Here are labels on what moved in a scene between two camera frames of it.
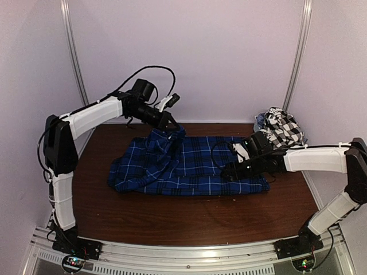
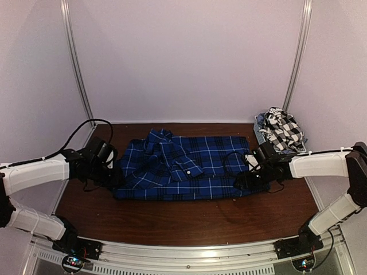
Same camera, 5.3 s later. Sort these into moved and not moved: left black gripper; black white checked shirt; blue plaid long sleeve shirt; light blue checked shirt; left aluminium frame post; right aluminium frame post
Moved: blue plaid long sleeve shirt; left black gripper
Not moved: light blue checked shirt; right aluminium frame post; black white checked shirt; left aluminium frame post
